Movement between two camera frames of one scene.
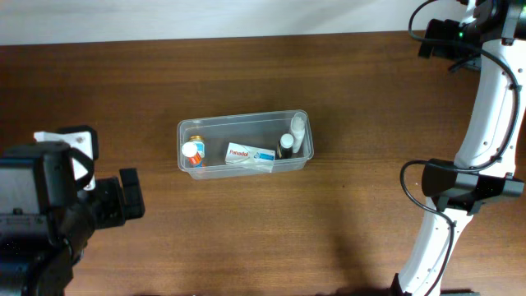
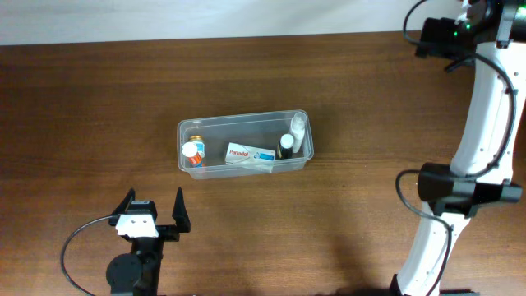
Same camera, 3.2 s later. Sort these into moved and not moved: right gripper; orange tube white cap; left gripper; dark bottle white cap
Moved: left gripper
Not moved: orange tube white cap; right gripper; dark bottle white cap
